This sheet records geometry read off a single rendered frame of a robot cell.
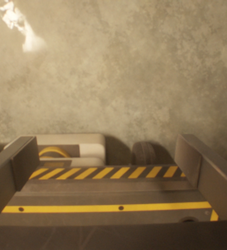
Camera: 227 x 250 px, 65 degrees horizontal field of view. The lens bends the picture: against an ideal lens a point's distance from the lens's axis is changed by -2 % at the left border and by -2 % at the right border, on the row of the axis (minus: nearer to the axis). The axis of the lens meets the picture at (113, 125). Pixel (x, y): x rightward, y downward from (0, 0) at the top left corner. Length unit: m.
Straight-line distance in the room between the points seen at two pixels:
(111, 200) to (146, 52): 0.42
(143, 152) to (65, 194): 0.26
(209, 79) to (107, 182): 0.47
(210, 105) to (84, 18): 0.46
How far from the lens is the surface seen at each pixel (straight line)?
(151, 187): 0.30
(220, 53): 0.65
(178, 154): 0.16
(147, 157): 0.48
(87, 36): 0.56
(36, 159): 0.17
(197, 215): 0.36
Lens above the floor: 0.55
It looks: 73 degrees down
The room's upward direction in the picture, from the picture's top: 174 degrees clockwise
